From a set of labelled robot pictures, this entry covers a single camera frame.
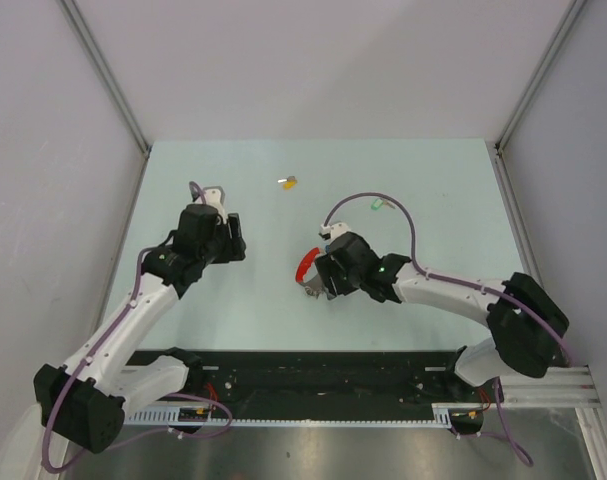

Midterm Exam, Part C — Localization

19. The metal key organizer red handle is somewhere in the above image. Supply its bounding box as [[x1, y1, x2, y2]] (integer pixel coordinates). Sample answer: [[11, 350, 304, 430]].
[[294, 247, 332, 300]]

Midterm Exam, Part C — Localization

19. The key with green tag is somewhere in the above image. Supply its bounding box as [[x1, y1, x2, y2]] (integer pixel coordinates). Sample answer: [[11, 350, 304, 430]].
[[370, 197, 396, 211]]

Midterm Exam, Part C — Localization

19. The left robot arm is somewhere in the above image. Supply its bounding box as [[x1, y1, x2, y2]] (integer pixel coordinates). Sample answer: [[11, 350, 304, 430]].
[[34, 203, 246, 453]]

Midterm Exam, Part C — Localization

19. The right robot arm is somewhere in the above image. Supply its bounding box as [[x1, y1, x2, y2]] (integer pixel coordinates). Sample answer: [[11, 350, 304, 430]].
[[314, 224, 569, 401]]

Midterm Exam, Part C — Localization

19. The key with yellow tag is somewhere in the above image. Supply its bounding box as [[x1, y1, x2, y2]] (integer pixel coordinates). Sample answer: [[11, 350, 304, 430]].
[[277, 176, 298, 190]]

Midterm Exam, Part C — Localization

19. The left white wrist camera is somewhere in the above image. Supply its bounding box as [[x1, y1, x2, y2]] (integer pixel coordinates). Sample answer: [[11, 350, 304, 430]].
[[195, 186, 228, 224]]

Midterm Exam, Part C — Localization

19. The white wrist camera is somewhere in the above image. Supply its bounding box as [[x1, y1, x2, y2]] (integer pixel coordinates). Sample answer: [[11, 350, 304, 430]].
[[195, 186, 228, 224], [319, 222, 352, 246]]

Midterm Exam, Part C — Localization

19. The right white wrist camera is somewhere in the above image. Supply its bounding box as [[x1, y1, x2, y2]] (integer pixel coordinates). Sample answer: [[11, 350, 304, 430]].
[[319, 222, 352, 246]]

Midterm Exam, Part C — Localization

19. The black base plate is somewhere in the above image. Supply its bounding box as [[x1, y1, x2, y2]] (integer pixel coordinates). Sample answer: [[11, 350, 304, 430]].
[[85, 348, 507, 421]]

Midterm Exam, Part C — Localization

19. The white slotted cable duct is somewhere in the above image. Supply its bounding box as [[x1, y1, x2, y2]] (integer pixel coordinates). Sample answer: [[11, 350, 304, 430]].
[[124, 403, 482, 429]]

